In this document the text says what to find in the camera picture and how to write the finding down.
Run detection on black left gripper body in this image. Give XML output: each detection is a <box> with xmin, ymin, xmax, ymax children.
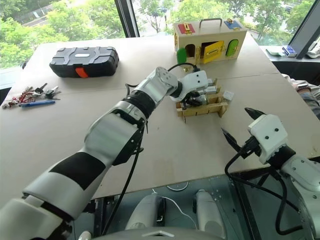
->
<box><xmin>183</xmin><ymin>91</ymin><xmax>201</xmax><ymax>106</ymax></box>

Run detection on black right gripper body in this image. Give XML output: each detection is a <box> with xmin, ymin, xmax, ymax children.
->
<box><xmin>239</xmin><ymin>136</ymin><xmax>262</xmax><ymax>160</ymax></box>

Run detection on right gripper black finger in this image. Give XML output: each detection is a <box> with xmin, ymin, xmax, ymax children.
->
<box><xmin>244</xmin><ymin>107</ymin><xmax>267</xmax><ymax>122</ymax></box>
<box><xmin>221</xmin><ymin>127</ymin><xmax>243</xmax><ymax>154</ymax></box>

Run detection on small wooden pallet tray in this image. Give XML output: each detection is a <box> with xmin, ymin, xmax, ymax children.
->
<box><xmin>175</xmin><ymin>78</ymin><xmax>229</xmax><ymax>124</ymax></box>

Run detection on person in plaid shirt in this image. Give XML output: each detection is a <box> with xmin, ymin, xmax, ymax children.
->
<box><xmin>281</xmin><ymin>73</ymin><xmax>320</xmax><ymax>118</ymax></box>

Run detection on pale green packet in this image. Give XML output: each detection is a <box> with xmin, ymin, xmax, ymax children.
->
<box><xmin>265</xmin><ymin>47</ymin><xmax>286</xmax><ymax>57</ymax></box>

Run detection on wooden lock box coloured doors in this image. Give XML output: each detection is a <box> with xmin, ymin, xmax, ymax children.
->
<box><xmin>173</xmin><ymin>17</ymin><xmax>248</xmax><ymax>65</ymax></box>

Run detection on blue and white box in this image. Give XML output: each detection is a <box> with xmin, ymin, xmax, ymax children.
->
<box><xmin>281</xmin><ymin>45</ymin><xmax>297</xmax><ymax>57</ymax></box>

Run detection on grey right robot leg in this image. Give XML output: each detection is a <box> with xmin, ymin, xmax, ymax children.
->
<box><xmin>194</xmin><ymin>189</ymin><xmax>227</xmax><ymax>238</ymax></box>

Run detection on grey robot leg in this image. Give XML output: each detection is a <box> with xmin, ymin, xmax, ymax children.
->
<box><xmin>124</xmin><ymin>193</ymin><xmax>167</xmax><ymax>231</ymax></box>
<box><xmin>194</xmin><ymin>189</ymin><xmax>227</xmax><ymax>238</ymax></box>

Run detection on white desk phone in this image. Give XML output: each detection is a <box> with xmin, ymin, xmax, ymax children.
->
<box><xmin>305</xmin><ymin>38</ymin><xmax>320</xmax><ymax>60</ymax></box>

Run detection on grey left robot leg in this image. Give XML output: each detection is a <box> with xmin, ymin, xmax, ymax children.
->
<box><xmin>124</xmin><ymin>193</ymin><xmax>167</xmax><ymax>231</ymax></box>

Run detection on black tool case orange latch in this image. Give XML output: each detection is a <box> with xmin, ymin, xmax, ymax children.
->
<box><xmin>49</xmin><ymin>46</ymin><xmax>120</xmax><ymax>79</ymax></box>

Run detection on grey robot torso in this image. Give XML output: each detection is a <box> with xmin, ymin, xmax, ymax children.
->
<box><xmin>77</xmin><ymin>226</ymin><xmax>226</xmax><ymax>240</ymax></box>

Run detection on silver key bunch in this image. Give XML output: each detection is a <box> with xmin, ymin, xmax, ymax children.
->
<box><xmin>43</xmin><ymin>85</ymin><xmax>62</xmax><ymax>101</ymax></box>

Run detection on black headed key bunch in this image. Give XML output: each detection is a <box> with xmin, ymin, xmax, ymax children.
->
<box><xmin>34</xmin><ymin>82</ymin><xmax>48</xmax><ymax>95</ymax></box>

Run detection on blue pen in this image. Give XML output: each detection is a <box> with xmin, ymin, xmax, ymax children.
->
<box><xmin>19</xmin><ymin>100</ymin><xmax>56</xmax><ymax>108</ymax></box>

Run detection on red key bunch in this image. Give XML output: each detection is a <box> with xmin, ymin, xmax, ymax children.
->
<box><xmin>1</xmin><ymin>86</ymin><xmax>41</xmax><ymax>109</ymax></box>

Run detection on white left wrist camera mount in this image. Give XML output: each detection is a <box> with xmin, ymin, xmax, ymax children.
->
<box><xmin>178</xmin><ymin>70</ymin><xmax>210</xmax><ymax>101</ymax></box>

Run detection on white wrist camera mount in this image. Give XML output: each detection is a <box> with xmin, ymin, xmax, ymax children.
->
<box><xmin>178</xmin><ymin>70</ymin><xmax>210</xmax><ymax>101</ymax></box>
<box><xmin>247</xmin><ymin>114</ymin><xmax>289</xmax><ymax>165</ymax></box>

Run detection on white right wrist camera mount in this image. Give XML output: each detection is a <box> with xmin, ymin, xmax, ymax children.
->
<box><xmin>247</xmin><ymin>114</ymin><xmax>289</xmax><ymax>165</ymax></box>

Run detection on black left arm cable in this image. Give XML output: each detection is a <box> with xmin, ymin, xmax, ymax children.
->
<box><xmin>101</xmin><ymin>62</ymin><xmax>201</xmax><ymax>236</ymax></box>

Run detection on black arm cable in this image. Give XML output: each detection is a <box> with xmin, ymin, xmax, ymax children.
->
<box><xmin>224</xmin><ymin>149</ymin><xmax>305</xmax><ymax>237</ymax></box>
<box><xmin>101</xmin><ymin>62</ymin><xmax>201</xmax><ymax>236</ymax></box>

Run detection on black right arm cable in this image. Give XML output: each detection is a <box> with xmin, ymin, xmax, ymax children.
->
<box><xmin>224</xmin><ymin>149</ymin><xmax>305</xmax><ymax>237</ymax></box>

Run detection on thin white cable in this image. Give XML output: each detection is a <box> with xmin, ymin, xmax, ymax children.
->
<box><xmin>151</xmin><ymin>189</ymin><xmax>198</xmax><ymax>230</ymax></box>

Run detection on dark slanted window frame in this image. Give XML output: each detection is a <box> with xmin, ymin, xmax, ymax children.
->
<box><xmin>289</xmin><ymin>0</ymin><xmax>320</xmax><ymax>60</ymax></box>

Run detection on dark window post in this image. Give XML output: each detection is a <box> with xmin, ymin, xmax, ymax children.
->
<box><xmin>114</xmin><ymin>0</ymin><xmax>141</xmax><ymax>39</ymax></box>

